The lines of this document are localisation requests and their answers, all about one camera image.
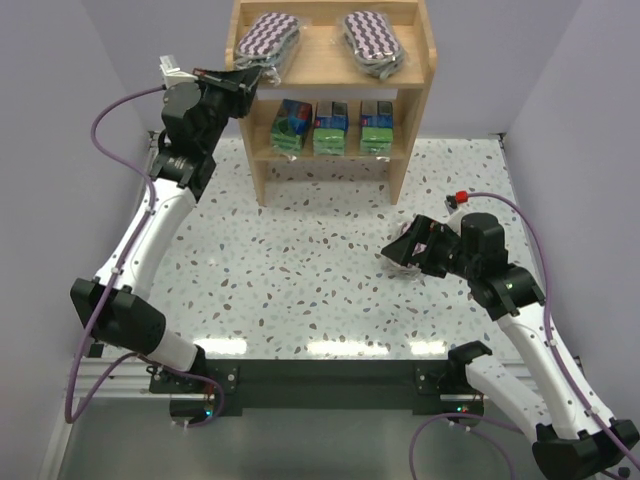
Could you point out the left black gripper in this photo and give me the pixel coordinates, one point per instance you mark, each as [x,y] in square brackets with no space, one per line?
[232,91]

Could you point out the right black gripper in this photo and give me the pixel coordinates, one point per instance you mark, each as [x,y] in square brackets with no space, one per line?
[431,248]

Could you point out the purple wavy sponge pack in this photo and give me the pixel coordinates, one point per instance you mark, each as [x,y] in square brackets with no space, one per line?
[271,43]
[405,245]
[372,43]

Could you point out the green sponge pack dark label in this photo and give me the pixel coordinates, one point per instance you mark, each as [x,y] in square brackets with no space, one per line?
[291,126]

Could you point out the green heavy duty sponge pack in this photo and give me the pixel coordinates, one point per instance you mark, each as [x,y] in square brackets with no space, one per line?
[330,128]

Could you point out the green sponge pack white label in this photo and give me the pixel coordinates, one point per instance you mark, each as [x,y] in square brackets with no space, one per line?
[376,126]

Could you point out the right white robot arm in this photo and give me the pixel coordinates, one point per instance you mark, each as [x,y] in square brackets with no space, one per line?
[573,434]

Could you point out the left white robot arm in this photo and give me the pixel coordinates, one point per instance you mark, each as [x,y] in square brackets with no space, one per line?
[113,306]

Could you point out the wooden two-tier shelf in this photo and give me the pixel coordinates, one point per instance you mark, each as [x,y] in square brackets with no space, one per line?
[322,69]

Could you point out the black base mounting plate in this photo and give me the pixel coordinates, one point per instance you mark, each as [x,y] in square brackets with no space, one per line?
[422,387]

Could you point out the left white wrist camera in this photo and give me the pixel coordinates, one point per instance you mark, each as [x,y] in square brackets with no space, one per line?
[171,73]

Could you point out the red cable connector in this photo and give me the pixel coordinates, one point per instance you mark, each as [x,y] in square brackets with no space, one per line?
[461,197]

